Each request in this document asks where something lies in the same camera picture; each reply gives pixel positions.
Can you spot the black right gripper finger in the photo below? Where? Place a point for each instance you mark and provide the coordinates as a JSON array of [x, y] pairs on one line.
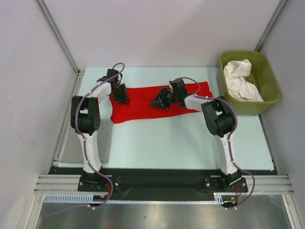
[[161, 97], [161, 104]]

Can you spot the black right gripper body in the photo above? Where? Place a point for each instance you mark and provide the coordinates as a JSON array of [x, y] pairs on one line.
[[175, 96]]

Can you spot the red t shirt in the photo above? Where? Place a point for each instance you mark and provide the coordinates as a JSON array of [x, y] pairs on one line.
[[139, 106]]

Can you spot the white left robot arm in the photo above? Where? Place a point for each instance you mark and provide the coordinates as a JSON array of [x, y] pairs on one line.
[[86, 121]]

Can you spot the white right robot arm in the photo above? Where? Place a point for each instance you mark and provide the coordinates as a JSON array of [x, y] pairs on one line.
[[220, 121]]

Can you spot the white crumpled t shirt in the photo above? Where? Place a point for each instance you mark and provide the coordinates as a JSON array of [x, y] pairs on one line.
[[239, 88]]

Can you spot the green plastic bin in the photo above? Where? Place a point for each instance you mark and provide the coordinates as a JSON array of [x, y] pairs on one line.
[[261, 76]]

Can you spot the folded grey t shirt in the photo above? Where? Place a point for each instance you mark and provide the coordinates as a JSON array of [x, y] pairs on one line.
[[72, 152]]

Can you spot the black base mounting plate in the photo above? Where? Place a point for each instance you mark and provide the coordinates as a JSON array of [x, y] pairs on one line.
[[155, 184]]

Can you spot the white slotted cable duct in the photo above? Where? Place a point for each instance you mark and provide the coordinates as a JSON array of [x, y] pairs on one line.
[[92, 199]]

